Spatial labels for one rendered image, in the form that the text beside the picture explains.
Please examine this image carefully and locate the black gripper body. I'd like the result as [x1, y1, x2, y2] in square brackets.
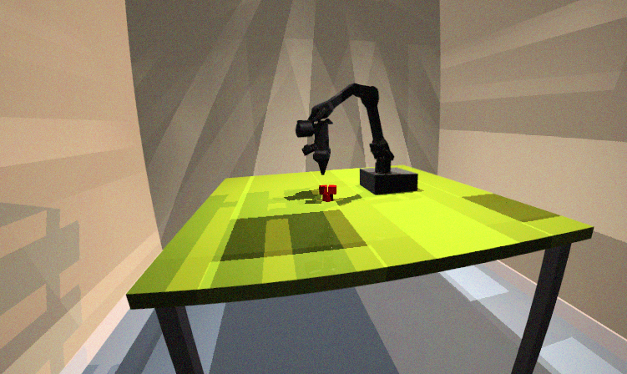
[313, 135, 331, 159]

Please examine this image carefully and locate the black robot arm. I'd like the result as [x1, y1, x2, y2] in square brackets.
[296, 83, 394, 174]

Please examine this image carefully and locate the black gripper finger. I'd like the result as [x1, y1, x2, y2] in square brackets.
[314, 159, 329, 175]

